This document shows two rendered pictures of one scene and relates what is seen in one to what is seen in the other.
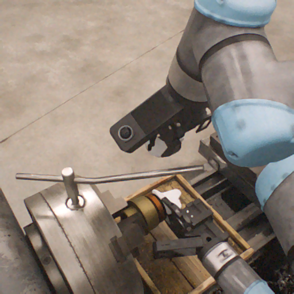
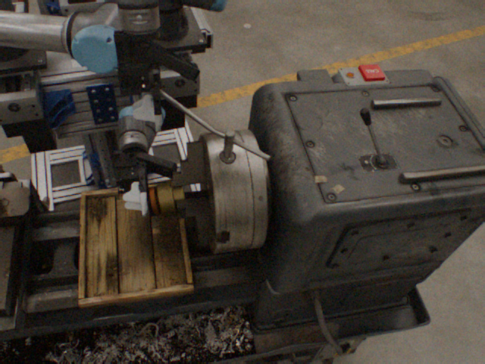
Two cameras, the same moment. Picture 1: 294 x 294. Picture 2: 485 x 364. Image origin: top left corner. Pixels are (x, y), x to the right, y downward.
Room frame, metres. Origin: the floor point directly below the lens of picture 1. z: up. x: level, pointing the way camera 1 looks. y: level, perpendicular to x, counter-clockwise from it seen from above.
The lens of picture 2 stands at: (0.99, 0.35, 2.00)
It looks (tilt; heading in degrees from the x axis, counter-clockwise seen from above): 52 degrees down; 196
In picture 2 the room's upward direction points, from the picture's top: 8 degrees clockwise
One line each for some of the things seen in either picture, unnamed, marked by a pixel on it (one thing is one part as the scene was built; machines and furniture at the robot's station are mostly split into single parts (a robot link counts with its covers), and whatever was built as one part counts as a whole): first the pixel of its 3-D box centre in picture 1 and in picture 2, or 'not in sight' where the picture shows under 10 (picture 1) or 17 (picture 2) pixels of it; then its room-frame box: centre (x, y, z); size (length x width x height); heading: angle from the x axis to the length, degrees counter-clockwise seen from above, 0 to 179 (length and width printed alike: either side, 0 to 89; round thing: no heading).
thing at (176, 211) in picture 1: (174, 212); (142, 180); (0.44, -0.07, 1.10); 0.09 x 0.02 x 0.05; 34
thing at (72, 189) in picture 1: (73, 192); (228, 149); (0.37, 0.13, 1.26); 0.02 x 0.02 x 0.12; 84
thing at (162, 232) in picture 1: (172, 233); (134, 240); (0.50, -0.08, 0.89); 0.36 x 0.30 x 0.04; 34
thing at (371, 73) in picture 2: not in sight; (370, 73); (-0.08, 0.38, 1.26); 0.06 x 0.06 x 0.02; 34
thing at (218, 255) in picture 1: (219, 258); (133, 145); (0.33, -0.16, 1.08); 0.08 x 0.05 x 0.08; 124
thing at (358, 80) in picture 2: not in sight; (361, 82); (-0.06, 0.36, 1.23); 0.13 x 0.08 x 0.05; 124
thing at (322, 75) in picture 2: not in sight; (314, 82); (0.02, 0.24, 1.24); 0.09 x 0.08 x 0.03; 124
